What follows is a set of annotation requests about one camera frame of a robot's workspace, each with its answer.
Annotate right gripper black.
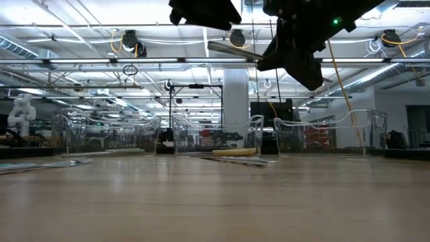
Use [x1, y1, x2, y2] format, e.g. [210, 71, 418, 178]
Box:
[257, 0, 387, 91]

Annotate yellow handled silverware piece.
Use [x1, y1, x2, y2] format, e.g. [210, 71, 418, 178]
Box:
[183, 148, 258, 157]

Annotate blue patterned handle knife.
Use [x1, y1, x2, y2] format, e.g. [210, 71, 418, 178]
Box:
[200, 155, 277, 168]

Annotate blue patterned handle fork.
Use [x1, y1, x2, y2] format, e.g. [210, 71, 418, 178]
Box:
[0, 158, 94, 175]

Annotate black monitor screen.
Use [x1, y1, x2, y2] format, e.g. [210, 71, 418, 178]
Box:
[250, 102, 294, 128]

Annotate white structural column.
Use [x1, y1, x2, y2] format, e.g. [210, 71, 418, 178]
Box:
[223, 69, 251, 149]

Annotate clear plastic bin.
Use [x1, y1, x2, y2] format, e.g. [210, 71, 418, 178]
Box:
[51, 107, 162, 156]
[171, 113, 265, 156]
[273, 108, 388, 157]

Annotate white humanoid robot figure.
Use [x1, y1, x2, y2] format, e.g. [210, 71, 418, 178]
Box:
[7, 93, 37, 138]

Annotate black ceiling cable reel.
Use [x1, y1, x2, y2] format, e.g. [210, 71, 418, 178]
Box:
[228, 28, 247, 48]
[381, 29, 402, 48]
[121, 29, 148, 58]

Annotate black frame stand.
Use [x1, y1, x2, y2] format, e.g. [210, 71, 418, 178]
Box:
[169, 83, 224, 144]

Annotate silver ventilation duct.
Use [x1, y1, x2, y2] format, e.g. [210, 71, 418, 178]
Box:
[331, 50, 430, 97]
[0, 33, 60, 70]

